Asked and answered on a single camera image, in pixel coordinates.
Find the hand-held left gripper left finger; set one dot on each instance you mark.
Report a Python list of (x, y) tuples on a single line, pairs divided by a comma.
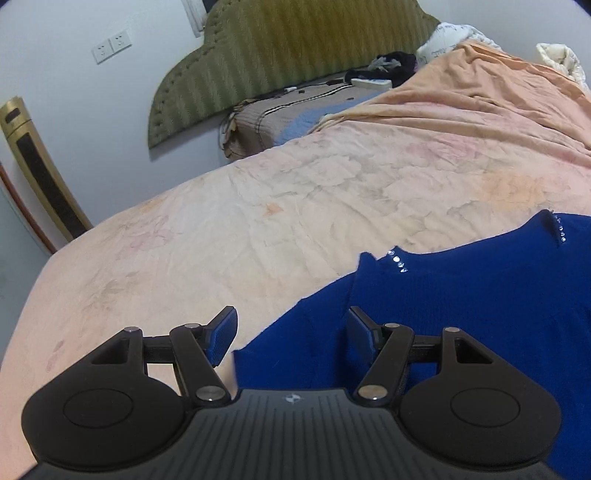
[(224, 334)]

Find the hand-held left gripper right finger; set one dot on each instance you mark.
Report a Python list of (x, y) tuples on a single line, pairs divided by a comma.
[(362, 330)]

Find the blue beaded sweater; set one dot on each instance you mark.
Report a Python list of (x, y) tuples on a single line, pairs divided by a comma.
[(452, 332)]

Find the dark clothes pile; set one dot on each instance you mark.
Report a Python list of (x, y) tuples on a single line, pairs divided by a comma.
[(392, 62)]

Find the pink floral bed sheet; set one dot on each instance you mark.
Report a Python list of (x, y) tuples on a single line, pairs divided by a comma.
[(231, 212)]

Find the brown striped pillow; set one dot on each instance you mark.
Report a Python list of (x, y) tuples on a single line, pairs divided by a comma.
[(277, 115)]

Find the gold tower fan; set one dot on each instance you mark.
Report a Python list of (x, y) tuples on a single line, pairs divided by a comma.
[(41, 175)]

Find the white remote control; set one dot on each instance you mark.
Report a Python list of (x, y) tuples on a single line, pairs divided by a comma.
[(371, 83)]

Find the peach blanket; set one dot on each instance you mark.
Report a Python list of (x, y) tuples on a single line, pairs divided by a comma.
[(485, 101)]

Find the green striped headboard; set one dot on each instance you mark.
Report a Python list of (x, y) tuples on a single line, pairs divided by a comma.
[(277, 50)]

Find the white printed pillow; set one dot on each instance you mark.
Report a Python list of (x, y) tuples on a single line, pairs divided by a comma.
[(450, 39)]

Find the brown door frame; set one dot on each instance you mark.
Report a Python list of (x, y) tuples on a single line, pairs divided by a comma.
[(23, 207)]

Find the white wall socket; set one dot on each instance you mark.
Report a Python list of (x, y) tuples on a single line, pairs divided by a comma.
[(121, 39), (100, 51)]

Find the white framed wall panel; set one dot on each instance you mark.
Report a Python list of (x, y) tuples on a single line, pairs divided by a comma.
[(194, 16)]

